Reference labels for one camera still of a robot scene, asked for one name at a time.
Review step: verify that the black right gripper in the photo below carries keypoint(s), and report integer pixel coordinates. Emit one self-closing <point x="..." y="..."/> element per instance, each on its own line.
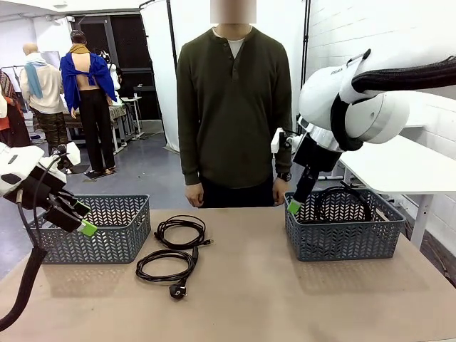
<point x="315" y="155"/>

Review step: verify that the table with patterned cloth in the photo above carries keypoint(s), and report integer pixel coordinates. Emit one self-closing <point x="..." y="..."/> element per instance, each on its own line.
<point x="119" y="111"/>

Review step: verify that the black light stand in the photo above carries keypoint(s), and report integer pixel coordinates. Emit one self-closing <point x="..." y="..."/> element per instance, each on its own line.
<point x="305" y="42"/>

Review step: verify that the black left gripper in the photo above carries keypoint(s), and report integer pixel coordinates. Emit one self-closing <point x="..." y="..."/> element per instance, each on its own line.
<point x="35" y="189"/>

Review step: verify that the person's right hand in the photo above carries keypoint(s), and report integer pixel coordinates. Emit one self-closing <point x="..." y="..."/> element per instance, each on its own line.
<point x="195" y="196"/>

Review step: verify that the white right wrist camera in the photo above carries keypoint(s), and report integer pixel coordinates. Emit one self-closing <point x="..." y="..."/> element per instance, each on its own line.
<point x="277" y="140"/>

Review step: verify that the black wristwatch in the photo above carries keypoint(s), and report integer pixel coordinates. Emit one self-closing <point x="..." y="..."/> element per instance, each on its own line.
<point x="284" y="176"/>

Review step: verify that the black framed glass door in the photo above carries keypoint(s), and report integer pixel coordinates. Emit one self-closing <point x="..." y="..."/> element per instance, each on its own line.
<point x="132" y="46"/>

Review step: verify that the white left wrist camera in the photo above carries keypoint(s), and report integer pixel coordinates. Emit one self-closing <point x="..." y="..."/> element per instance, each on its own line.
<point x="73" y="153"/>

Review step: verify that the grey plastic lattice basket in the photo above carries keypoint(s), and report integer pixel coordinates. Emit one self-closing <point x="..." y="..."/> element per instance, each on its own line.
<point x="342" y="242"/>
<point x="107" y="231"/>

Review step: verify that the person in green henley shirt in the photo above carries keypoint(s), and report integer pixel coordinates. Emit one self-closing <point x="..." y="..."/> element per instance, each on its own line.
<point x="231" y="107"/>

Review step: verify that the black backdrop boom pole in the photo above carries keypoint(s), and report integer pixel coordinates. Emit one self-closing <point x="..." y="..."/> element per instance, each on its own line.
<point x="172" y="35"/>

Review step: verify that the white backdrop panel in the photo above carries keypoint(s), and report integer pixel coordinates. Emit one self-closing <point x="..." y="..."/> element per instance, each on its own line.
<point x="158" y="53"/>

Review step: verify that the small white table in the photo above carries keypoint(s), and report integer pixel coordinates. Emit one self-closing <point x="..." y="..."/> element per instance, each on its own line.
<point x="417" y="125"/>

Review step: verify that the person's left forearm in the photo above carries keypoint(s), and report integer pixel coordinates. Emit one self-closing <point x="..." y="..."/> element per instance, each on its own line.
<point x="283" y="162"/>

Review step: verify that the mannequin in beige hoodie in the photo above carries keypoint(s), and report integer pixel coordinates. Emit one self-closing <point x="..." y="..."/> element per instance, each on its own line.
<point x="44" y="89"/>

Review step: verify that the white display screen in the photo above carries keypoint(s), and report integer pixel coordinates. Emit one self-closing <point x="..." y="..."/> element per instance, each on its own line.
<point x="51" y="58"/>

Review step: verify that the person's right forearm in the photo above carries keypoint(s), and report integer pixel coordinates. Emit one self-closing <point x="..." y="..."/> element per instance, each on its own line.
<point x="191" y="164"/>

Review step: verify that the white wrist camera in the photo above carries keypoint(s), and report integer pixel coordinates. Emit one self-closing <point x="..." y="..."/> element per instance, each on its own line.
<point x="277" y="140"/>
<point x="73" y="153"/>

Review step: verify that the mannequin in blue shirt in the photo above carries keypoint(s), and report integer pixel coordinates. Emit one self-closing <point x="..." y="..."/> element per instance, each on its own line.
<point x="85" y="71"/>

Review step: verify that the person in patterned dark clothes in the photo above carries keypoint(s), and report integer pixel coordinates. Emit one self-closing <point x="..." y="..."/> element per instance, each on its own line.
<point x="10" y="117"/>

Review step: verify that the person's left hand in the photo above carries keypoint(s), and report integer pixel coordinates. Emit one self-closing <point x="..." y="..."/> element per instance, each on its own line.
<point x="279" y="190"/>

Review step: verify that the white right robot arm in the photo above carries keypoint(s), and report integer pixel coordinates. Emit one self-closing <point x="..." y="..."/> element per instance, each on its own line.
<point x="320" y="99"/>

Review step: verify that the white humanoid figure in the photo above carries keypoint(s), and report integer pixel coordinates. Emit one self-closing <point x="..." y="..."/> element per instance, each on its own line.
<point x="113" y="75"/>

